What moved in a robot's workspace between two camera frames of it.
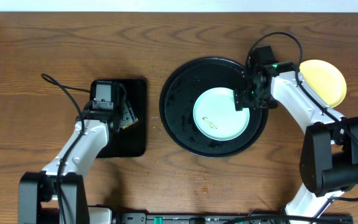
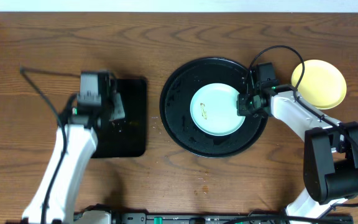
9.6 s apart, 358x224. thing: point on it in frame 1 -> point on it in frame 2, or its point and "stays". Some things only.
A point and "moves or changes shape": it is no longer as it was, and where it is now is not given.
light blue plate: x=215 y=116 moves or changes shape
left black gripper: x=124 y=113 -> x=108 y=101
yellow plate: x=325 y=79 stays
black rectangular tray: x=130 y=141 stays
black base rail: x=231 y=218 stays
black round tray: x=179 y=94 stays
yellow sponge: x=127 y=119 moves or changes shape
